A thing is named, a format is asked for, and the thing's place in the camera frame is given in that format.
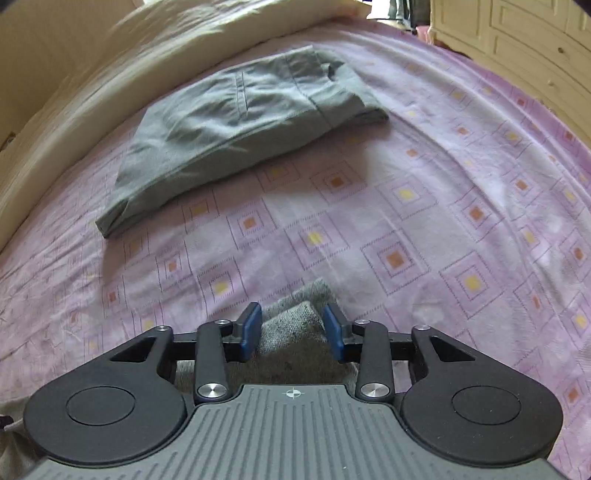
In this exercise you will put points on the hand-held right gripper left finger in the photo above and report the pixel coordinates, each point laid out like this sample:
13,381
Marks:
249,330

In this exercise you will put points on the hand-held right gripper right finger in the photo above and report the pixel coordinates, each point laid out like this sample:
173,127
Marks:
333,330

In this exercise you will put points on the speckled grey pants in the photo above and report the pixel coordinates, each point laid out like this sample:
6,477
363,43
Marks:
295,327

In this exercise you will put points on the grey-green folded pants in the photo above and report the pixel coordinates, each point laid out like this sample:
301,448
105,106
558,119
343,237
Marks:
221,124

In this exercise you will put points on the purple patterned bed sheet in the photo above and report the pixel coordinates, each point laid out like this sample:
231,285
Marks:
415,207

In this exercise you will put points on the cream duvet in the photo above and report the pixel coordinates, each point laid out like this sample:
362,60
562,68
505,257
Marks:
92,69

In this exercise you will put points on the cream panelled wardrobe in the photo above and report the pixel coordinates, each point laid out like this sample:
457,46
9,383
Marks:
521,37

